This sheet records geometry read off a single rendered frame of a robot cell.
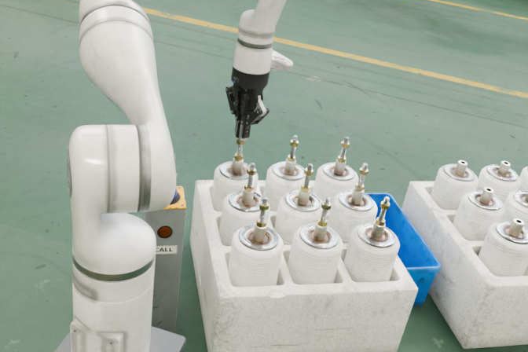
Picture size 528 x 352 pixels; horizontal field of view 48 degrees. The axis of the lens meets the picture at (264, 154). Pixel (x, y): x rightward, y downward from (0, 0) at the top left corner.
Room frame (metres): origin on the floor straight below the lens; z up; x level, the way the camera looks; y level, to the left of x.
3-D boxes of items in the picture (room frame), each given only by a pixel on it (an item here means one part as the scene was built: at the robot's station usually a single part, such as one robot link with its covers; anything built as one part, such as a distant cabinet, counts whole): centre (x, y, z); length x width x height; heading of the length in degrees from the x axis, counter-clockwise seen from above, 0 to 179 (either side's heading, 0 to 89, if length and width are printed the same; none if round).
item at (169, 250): (0.89, 0.16, 0.16); 0.07 x 0.07 x 0.31; 16
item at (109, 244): (0.53, 0.15, 0.54); 0.09 x 0.09 x 0.17; 20
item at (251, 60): (1.13, 0.04, 0.52); 0.11 x 0.09 x 0.06; 131
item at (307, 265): (0.93, -0.13, 0.16); 0.10 x 0.10 x 0.18
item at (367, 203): (1.07, -0.21, 0.25); 0.08 x 0.08 x 0.01
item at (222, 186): (1.12, 0.05, 0.16); 0.10 x 0.10 x 0.18
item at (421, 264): (1.20, -0.34, 0.06); 0.30 x 0.11 x 0.12; 17
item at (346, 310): (1.04, -0.09, 0.09); 0.39 x 0.39 x 0.18; 16
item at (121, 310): (0.53, 0.15, 0.39); 0.09 x 0.09 x 0.17; 79
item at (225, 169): (1.12, 0.05, 0.25); 0.08 x 0.08 x 0.01
